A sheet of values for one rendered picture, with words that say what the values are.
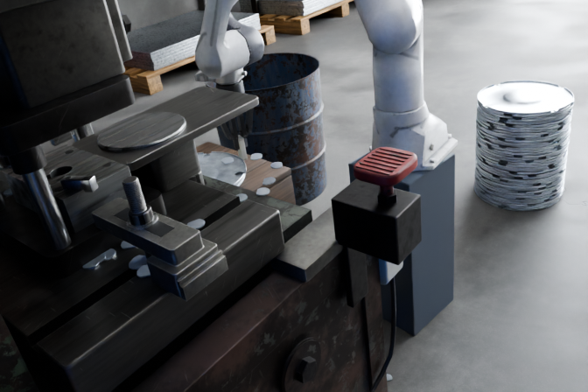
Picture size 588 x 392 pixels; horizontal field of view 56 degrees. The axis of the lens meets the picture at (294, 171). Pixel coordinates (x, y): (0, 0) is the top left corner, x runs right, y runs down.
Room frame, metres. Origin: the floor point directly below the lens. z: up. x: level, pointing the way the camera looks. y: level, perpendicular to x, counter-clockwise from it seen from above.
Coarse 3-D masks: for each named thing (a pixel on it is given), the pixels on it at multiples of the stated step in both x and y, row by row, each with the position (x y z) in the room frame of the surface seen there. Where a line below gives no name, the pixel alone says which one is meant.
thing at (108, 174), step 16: (48, 160) 0.67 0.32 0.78; (64, 160) 0.66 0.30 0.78; (80, 160) 0.66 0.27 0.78; (96, 160) 0.65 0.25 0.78; (16, 176) 0.64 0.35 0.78; (48, 176) 0.63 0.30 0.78; (64, 176) 0.62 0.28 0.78; (96, 176) 0.60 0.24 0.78; (112, 176) 0.60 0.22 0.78; (128, 176) 0.61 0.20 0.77; (16, 192) 0.64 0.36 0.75; (64, 192) 0.57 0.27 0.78; (80, 192) 0.57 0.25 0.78; (96, 192) 0.58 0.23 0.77; (112, 192) 0.59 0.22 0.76; (32, 208) 0.62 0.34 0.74; (64, 208) 0.56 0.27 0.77; (80, 208) 0.56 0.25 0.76; (96, 208) 0.58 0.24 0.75; (80, 224) 0.56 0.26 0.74
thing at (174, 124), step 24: (192, 96) 0.85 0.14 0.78; (216, 96) 0.83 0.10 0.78; (240, 96) 0.81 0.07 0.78; (144, 120) 0.76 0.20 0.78; (168, 120) 0.74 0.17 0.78; (192, 120) 0.74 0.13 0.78; (216, 120) 0.73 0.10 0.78; (72, 144) 0.72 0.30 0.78; (96, 144) 0.70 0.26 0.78; (120, 144) 0.68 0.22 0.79; (144, 144) 0.67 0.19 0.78; (168, 144) 0.67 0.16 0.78; (192, 144) 0.72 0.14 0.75; (144, 168) 0.69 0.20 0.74; (168, 168) 0.69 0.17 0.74; (192, 168) 0.72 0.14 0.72
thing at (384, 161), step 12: (372, 156) 0.59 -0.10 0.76; (384, 156) 0.58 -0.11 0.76; (396, 156) 0.58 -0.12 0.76; (408, 156) 0.58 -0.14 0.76; (360, 168) 0.56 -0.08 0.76; (372, 168) 0.56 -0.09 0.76; (384, 168) 0.55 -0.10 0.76; (396, 168) 0.55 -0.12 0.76; (408, 168) 0.55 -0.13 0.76; (360, 180) 0.56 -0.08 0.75; (372, 180) 0.55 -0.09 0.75; (384, 180) 0.54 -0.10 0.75; (396, 180) 0.54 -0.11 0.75; (384, 192) 0.57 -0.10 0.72
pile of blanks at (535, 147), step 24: (480, 120) 1.64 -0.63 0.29; (504, 120) 1.57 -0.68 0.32; (528, 120) 1.51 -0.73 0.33; (552, 120) 1.51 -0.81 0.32; (480, 144) 1.64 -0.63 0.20; (504, 144) 1.55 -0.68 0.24; (528, 144) 1.51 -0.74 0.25; (552, 144) 1.52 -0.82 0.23; (480, 168) 1.63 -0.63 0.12; (504, 168) 1.55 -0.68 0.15; (528, 168) 1.51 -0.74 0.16; (552, 168) 1.52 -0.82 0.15; (480, 192) 1.63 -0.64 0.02; (504, 192) 1.54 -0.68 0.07; (528, 192) 1.51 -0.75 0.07; (552, 192) 1.53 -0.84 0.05
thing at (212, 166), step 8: (200, 152) 1.52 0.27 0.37; (216, 152) 1.51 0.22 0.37; (224, 152) 1.50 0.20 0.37; (200, 160) 1.48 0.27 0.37; (208, 160) 1.47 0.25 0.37; (216, 160) 1.47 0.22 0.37; (240, 160) 1.44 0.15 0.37; (208, 168) 1.41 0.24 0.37; (216, 168) 1.41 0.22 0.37; (224, 168) 1.41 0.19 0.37; (232, 168) 1.40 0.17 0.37; (240, 168) 1.39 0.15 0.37; (208, 176) 1.36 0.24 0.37; (216, 176) 1.36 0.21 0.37; (224, 176) 1.36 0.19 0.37; (232, 176) 1.35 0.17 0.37; (240, 176) 1.34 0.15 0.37; (232, 184) 1.30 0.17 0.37
